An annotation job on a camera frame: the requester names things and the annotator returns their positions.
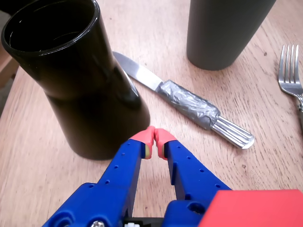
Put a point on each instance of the silver fork with gray tape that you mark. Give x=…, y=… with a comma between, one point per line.
x=290, y=85

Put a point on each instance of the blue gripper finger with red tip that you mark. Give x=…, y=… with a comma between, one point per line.
x=111, y=189
x=189, y=172

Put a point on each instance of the silver knife with gray tape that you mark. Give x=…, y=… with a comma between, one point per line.
x=189, y=101

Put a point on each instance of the black glass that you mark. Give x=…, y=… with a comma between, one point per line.
x=82, y=94

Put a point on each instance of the gray glass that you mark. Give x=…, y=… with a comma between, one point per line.
x=220, y=35

